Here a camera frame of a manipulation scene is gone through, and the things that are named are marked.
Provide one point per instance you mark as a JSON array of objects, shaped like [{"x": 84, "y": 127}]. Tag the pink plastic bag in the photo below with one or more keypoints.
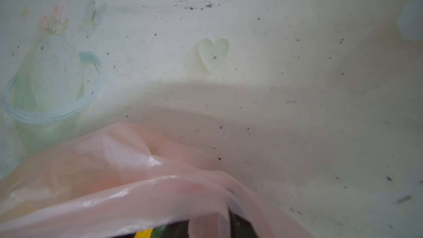
[{"x": 124, "y": 179}]

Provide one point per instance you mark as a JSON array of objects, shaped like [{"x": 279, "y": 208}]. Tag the yellow fake banana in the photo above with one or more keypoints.
[{"x": 144, "y": 234}]

